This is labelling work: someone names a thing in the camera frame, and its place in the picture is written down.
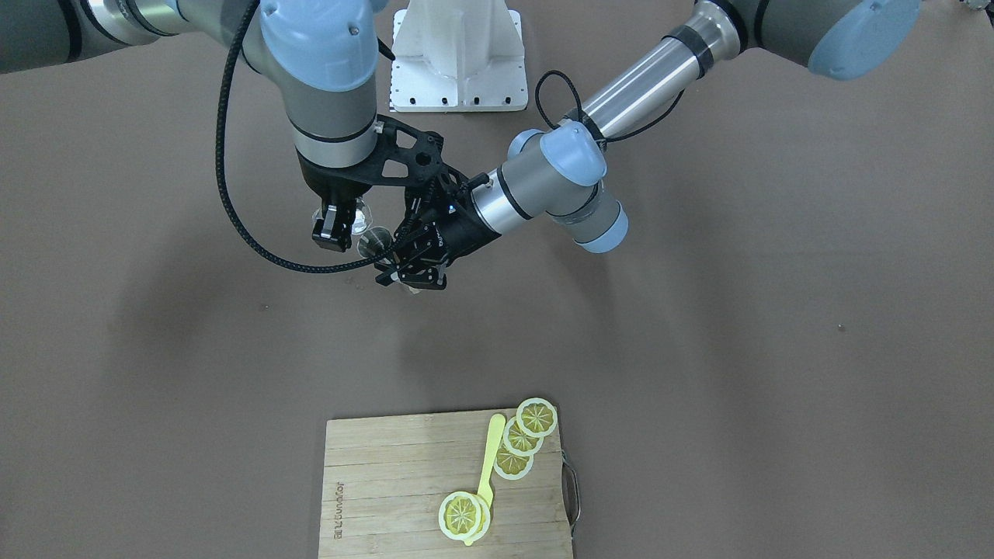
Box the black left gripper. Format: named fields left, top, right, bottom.
left=375, top=186, right=500, bottom=290

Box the lemon slice near spoon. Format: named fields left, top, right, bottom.
left=494, top=443, right=535, bottom=481

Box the bamboo cutting board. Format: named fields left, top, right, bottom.
left=318, top=410, right=575, bottom=558

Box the steel jigger measuring cup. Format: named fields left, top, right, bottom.
left=357, top=226, right=422, bottom=294

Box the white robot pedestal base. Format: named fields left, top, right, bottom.
left=390, top=1, right=529, bottom=113

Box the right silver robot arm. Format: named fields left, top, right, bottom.
left=1, top=1, right=384, bottom=252

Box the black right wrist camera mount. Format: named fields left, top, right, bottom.
left=357, top=116, right=467, bottom=188

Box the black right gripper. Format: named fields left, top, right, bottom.
left=297, top=152, right=373, bottom=252

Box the yellow plastic spoon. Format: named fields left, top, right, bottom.
left=464, top=413, right=506, bottom=547

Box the lemon slice middle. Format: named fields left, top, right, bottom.
left=502, top=418, right=544, bottom=459

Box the lemon slice on spoon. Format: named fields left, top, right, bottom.
left=438, top=491, right=492, bottom=546

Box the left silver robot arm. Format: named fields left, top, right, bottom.
left=376, top=1, right=920, bottom=290

